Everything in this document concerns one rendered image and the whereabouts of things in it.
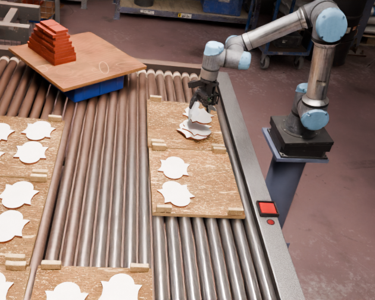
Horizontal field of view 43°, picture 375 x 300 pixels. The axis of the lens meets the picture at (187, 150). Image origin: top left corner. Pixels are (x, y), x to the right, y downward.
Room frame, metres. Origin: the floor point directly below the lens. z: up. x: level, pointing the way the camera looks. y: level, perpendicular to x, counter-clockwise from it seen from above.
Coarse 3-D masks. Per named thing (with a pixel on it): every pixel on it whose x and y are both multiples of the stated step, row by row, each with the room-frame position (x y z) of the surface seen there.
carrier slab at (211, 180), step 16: (192, 160) 1.63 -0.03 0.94; (208, 160) 1.65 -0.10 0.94; (224, 160) 1.67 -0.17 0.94; (160, 176) 1.48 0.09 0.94; (192, 176) 1.52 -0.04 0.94; (208, 176) 1.54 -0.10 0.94; (224, 176) 1.56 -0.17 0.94; (192, 192) 1.42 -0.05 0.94; (208, 192) 1.44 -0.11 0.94; (224, 192) 1.45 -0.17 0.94; (176, 208) 1.31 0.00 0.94; (192, 208) 1.33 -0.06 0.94; (208, 208) 1.34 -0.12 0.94; (224, 208) 1.36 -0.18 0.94
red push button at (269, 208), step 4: (260, 204) 1.43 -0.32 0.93; (264, 204) 1.43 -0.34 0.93; (268, 204) 1.44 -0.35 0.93; (272, 204) 1.44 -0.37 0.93; (264, 208) 1.41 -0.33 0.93; (268, 208) 1.41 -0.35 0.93; (272, 208) 1.42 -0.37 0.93; (268, 212) 1.39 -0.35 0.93; (272, 212) 1.39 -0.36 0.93; (276, 212) 1.40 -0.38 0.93
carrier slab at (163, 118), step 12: (156, 108) 2.01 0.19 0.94; (168, 108) 2.03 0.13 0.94; (180, 108) 2.05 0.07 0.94; (204, 108) 2.09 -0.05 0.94; (156, 120) 1.90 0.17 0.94; (168, 120) 1.92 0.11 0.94; (180, 120) 1.94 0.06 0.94; (216, 120) 1.99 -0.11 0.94; (156, 132) 1.80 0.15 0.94; (168, 132) 1.81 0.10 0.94; (216, 132) 1.89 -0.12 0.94; (168, 144) 1.72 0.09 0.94; (180, 144) 1.74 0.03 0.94; (192, 144) 1.75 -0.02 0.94; (204, 144) 1.77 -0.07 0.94
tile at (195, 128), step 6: (186, 120) 1.90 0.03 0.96; (186, 126) 1.85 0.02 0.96; (192, 126) 1.86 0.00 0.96; (198, 126) 1.87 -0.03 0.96; (204, 126) 1.88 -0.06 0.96; (210, 126) 1.89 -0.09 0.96; (192, 132) 1.81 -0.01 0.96; (198, 132) 1.82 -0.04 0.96; (204, 132) 1.83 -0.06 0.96; (210, 132) 1.84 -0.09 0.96
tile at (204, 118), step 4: (188, 108) 1.89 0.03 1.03; (200, 112) 1.87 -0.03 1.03; (204, 112) 1.88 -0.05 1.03; (192, 116) 1.83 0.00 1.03; (196, 116) 1.83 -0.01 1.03; (200, 116) 1.84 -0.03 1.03; (204, 116) 1.85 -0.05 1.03; (208, 116) 1.85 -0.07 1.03; (212, 116) 1.86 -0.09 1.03; (192, 120) 1.79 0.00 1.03; (196, 120) 1.80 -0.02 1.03; (200, 120) 1.80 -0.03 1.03; (204, 120) 1.81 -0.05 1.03; (208, 120) 1.82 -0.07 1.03
